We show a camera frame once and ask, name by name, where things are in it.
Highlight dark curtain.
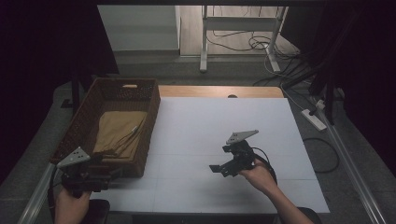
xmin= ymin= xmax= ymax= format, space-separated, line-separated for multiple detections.
xmin=0 ymin=0 xmax=120 ymax=185
xmin=311 ymin=0 xmax=396 ymax=175

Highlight tangle of black cables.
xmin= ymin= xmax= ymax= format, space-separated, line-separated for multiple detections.
xmin=206 ymin=29 xmax=301 ymax=62

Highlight tan pants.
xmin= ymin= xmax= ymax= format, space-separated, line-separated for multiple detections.
xmin=92 ymin=110 xmax=149 ymax=165

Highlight black metal stand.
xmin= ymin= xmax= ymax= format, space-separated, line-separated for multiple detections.
xmin=60 ymin=72 xmax=95 ymax=110
xmin=281 ymin=8 xmax=360 ymax=126

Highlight brown wicker basket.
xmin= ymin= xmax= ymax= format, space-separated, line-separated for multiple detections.
xmin=49 ymin=77 xmax=162 ymax=179

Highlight person's left hand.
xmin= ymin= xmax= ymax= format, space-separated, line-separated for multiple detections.
xmin=53 ymin=186 xmax=93 ymax=224

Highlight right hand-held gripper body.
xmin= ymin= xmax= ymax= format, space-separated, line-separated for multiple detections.
xmin=221 ymin=129 xmax=260 ymax=179

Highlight white desk frame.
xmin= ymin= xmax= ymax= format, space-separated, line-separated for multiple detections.
xmin=199 ymin=5 xmax=290 ymax=75

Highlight white cabinet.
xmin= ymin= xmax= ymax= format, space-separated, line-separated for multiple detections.
xmin=97 ymin=5 xmax=182 ymax=52

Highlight person's right hand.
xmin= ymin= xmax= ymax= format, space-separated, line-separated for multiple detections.
xmin=238 ymin=158 xmax=278 ymax=198

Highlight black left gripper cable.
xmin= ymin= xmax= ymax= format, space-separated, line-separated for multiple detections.
xmin=46 ymin=166 xmax=64 ymax=217

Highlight aluminium rail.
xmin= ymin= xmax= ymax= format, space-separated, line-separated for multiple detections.
xmin=311 ymin=96 xmax=388 ymax=224
xmin=17 ymin=162 xmax=63 ymax=224

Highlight white power strip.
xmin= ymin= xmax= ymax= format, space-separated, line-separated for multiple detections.
xmin=300 ymin=108 xmax=328 ymax=132

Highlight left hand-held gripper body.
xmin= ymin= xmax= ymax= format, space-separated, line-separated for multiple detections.
xmin=56 ymin=147 xmax=110 ymax=199

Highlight black floor cable loop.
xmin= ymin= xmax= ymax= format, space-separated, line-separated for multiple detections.
xmin=302 ymin=137 xmax=341 ymax=175

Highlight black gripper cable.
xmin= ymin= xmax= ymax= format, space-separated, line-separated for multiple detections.
xmin=46 ymin=166 xmax=64 ymax=217
xmin=251 ymin=147 xmax=278 ymax=185

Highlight white table mat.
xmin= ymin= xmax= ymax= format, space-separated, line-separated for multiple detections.
xmin=90 ymin=96 xmax=332 ymax=216

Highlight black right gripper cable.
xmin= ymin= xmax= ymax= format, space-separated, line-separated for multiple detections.
xmin=251 ymin=147 xmax=278 ymax=185

